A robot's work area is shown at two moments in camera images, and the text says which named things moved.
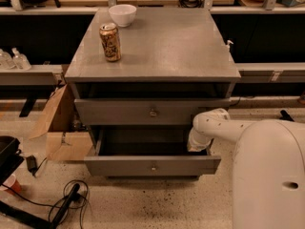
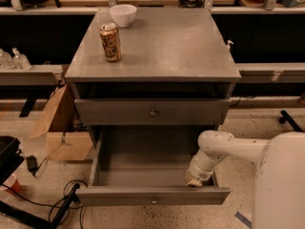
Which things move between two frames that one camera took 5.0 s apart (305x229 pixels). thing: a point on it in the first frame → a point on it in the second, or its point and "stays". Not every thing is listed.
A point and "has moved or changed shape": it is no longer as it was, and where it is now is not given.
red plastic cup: (11, 182) stays
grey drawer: (147, 151) has moved or changed shape
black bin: (10, 157) stays
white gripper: (194, 142) → (200, 174)
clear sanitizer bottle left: (6, 60) stays
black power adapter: (31, 163) stays
